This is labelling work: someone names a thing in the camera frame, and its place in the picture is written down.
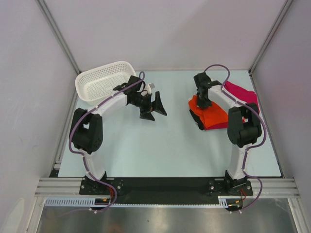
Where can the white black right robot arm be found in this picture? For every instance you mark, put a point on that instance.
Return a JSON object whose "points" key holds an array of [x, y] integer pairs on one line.
{"points": [[244, 126]]}

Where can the magenta folded t shirt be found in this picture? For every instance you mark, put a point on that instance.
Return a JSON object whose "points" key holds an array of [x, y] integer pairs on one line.
{"points": [[217, 126]]}

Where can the white slotted cable duct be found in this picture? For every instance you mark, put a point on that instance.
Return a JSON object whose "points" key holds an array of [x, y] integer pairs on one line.
{"points": [[100, 203]]}

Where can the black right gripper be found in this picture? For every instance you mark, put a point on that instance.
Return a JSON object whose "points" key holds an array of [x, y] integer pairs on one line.
{"points": [[202, 105]]}

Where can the white perforated plastic basket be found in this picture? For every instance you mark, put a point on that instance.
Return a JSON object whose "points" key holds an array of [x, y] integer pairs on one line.
{"points": [[94, 85]]}

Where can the aluminium right corner post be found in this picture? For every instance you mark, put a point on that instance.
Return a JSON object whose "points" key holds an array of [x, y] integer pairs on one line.
{"points": [[272, 32]]}

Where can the aluminium left corner post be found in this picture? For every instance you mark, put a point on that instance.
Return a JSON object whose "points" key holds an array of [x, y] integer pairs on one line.
{"points": [[57, 34]]}

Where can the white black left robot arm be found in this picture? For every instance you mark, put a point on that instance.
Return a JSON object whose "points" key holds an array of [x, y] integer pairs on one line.
{"points": [[86, 133]]}

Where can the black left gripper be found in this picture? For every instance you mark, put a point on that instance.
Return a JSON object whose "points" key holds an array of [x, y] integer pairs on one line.
{"points": [[156, 106]]}

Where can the magenta t shirt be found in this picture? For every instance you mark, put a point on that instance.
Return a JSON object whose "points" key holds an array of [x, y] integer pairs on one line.
{"points": [[217, 126], [241, 93]]}

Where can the aluminium front frame rail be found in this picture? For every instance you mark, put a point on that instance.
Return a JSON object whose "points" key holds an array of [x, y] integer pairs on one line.
{"points": [[70, 187]]}

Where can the aluminium corner post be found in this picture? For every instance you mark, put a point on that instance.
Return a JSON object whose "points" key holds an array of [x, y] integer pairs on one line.
{"points": [[272, 32], [57, 34]]}

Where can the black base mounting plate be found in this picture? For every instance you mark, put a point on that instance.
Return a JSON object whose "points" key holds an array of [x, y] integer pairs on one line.
{"points": [[165, 190]]}

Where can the black t shirt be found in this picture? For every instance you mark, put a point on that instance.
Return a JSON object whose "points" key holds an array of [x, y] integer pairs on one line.
{"points": [[197, 120]]}

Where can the orange t shirt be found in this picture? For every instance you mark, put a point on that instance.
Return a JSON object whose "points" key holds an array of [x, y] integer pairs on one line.
{"points": [[210, 116]]}

